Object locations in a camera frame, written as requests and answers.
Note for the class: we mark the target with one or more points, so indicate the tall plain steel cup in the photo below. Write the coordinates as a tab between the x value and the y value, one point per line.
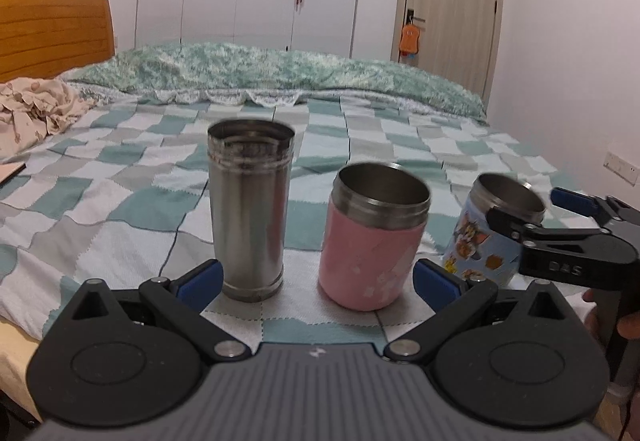
247	221

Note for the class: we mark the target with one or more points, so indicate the cartoon printed steel cup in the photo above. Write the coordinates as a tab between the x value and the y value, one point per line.
475	246

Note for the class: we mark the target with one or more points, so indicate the white wall socket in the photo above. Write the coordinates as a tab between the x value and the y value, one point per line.
622	167

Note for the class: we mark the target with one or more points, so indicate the beige floral cloth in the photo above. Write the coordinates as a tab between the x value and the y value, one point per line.
30	111

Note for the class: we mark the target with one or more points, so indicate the orange hanging bag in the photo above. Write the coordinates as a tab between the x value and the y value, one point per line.
409	41

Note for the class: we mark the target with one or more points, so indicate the checkered bed blanket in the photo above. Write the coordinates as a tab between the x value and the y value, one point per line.
125	201

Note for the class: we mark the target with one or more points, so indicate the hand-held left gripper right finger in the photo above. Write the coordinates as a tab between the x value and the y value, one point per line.
436	284

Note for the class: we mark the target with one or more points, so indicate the green floral quilt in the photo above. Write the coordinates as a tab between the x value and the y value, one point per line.
280	71

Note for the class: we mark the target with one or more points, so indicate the person's right hand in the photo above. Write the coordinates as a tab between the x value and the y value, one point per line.
595	321

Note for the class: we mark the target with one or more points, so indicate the wooden headboard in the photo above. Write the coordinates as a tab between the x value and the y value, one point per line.
50	36

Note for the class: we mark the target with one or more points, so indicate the pale yellow mattress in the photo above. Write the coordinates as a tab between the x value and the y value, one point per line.
15	356

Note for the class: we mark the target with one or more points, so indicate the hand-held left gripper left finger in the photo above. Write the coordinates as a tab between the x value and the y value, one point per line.
202	282

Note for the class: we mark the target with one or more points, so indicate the pink steel cup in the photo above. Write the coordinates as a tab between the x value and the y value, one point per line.
365	256

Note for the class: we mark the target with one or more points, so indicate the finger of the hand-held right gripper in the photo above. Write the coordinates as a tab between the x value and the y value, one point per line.
515	221
575	201

